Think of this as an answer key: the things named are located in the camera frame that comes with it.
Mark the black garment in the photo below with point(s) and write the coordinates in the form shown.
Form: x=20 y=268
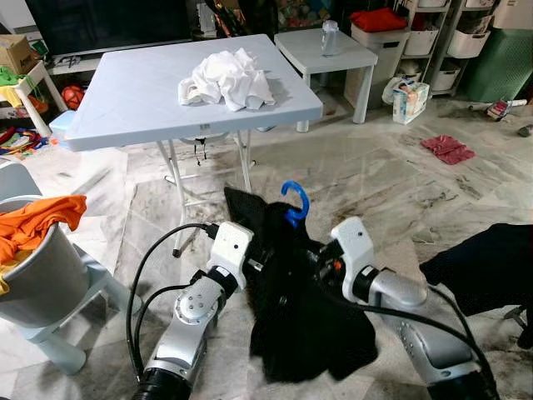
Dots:
x=291 y=317

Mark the blue plastic hanger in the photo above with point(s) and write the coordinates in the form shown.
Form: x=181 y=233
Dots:
x=305 y=200

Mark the orange garment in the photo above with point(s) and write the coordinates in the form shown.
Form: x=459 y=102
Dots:
x=42 y=221

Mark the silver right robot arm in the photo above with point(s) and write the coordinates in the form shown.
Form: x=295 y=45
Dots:
x=416 y=333

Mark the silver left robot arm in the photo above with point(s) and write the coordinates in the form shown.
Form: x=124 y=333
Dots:
x=187 y=312

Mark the dark draped garment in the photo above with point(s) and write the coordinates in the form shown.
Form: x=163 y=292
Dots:
x=483 y=267

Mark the red floor cloth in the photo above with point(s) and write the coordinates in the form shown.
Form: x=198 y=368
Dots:
x=448 y=150

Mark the tissue pack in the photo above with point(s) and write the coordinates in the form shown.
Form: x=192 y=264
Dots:
x=410 y=102

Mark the barcode sticker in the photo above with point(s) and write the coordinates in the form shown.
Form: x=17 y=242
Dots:
x=206 y=127

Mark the white storage bin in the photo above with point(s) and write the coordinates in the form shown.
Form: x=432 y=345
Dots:
x=379 y=58

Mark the white crumpled cloth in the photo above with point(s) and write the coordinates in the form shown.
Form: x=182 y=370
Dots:
x=225 y=79

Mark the small white side table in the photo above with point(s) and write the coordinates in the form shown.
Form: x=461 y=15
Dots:
x=304 y=50

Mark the clear plastic bottle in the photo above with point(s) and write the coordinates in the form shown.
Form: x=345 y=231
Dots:
x=331 y=40

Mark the light blue plastic chair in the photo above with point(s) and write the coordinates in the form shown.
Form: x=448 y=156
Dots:
x=104 y=283

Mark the red folded cloth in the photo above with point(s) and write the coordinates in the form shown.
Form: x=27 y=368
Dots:
x=379 y=20

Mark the white drawer shelf unit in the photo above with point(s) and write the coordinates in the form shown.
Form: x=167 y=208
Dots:
x=445 y=42

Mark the light blue folding table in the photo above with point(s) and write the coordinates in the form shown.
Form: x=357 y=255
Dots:
x=133 y=92

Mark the grey laundry bucket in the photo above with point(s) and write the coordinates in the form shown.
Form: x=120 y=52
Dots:
x=42 y=283

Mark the red ball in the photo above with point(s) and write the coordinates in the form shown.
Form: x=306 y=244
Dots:
x=73 y=97

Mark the flat screen television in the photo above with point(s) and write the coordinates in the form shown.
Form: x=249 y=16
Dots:
x=108 y=21

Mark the cardboard box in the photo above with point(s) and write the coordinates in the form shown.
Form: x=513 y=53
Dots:
x=15 y=54

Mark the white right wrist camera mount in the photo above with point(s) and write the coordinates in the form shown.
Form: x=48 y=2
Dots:
x=358 y=242

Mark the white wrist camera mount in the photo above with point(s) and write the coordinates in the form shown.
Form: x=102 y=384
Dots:
x=229 y=246
x=358 y=242

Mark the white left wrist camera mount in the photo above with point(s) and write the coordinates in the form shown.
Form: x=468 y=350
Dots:
x=229 y=246

